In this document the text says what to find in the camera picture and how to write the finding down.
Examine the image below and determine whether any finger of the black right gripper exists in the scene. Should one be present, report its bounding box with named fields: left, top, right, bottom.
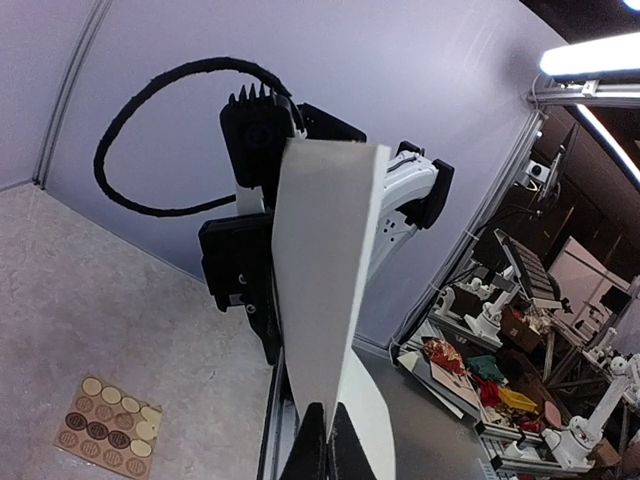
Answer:
left=298, top=103, right=366, bottom=143

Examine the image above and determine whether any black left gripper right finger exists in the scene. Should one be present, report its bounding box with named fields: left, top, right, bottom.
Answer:
left=327, top=403, right=375, bottom=480

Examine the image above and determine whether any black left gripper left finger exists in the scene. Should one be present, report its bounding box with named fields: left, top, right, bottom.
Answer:
left=284, top=402, right=327, bottom=480

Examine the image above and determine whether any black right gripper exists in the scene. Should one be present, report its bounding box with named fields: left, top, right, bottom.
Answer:
left=198, top=213, right=282, bottom=365

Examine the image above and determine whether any beige lined letter paper top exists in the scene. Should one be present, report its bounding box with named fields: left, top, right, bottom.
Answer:
left=272, top=140, right=391, bottom=427

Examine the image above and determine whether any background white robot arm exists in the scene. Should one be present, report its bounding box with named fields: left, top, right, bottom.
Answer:
left=491, top=354, right=639, bottom=478

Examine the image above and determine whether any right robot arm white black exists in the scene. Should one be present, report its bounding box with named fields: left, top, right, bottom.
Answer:
left=198, top=97, right=453, bottom=479

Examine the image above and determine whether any brown sticker sheet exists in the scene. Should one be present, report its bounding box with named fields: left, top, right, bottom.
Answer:
left=54, top=376, right=163, bottom=479

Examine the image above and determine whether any bright ceiling light bar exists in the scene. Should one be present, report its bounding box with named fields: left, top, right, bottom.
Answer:
left=539, top=32, right=639, bottom=80

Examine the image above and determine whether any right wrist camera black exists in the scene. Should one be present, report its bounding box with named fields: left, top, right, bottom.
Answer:
left=219, top=83, right=294, bottom=188

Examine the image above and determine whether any black right camera cable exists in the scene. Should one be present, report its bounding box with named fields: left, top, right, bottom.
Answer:
left=93, top=57, right=291, bottom=219

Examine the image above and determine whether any right aluminium frame post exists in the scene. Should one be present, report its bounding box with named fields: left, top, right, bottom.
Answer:
left=387, top=72, right=554, bottom=367

